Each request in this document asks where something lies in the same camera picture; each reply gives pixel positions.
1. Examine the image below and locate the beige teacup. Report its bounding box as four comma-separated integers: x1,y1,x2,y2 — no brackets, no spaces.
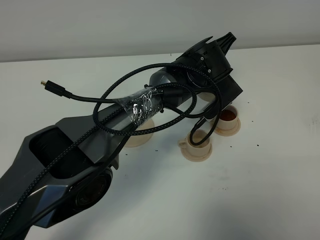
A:
177,129,212,157
215,105,241,133

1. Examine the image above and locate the black braided cable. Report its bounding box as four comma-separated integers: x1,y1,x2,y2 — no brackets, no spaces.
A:
0,62,222,226

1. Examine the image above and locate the near beige cup saucer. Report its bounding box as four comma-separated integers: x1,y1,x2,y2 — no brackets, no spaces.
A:
180,147,213,163

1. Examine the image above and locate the beige ceramic teapot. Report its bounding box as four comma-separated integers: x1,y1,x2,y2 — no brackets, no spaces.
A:
197,92,216,103

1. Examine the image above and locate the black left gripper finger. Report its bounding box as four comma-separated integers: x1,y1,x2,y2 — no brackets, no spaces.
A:
215,32,237,55

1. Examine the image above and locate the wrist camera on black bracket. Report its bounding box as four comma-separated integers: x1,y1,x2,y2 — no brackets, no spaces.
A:
202,75,243,120

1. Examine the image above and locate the near beige teacup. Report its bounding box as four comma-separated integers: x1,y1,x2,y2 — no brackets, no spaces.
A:
177,129,212,157

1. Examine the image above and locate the large beige teapot saucer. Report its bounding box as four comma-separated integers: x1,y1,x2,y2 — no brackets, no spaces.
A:
124,119,155,148

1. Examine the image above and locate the beige cup saucer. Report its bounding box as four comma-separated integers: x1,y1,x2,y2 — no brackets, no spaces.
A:
214,117,241,137
180,147,213,163

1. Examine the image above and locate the smooth black cable with plug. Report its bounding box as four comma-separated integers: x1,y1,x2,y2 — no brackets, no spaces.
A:
40,79,221,161

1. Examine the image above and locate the far beige cup saucer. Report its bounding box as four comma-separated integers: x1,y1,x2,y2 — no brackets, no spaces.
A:
214,117,241,137

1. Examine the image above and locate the far beige teacup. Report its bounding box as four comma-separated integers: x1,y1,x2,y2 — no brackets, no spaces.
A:
215,105,241,133

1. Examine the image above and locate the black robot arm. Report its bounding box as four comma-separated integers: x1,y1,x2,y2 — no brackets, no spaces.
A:
0,33,242,240

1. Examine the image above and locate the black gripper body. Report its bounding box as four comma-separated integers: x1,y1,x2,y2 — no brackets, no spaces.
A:
176,36,232,82

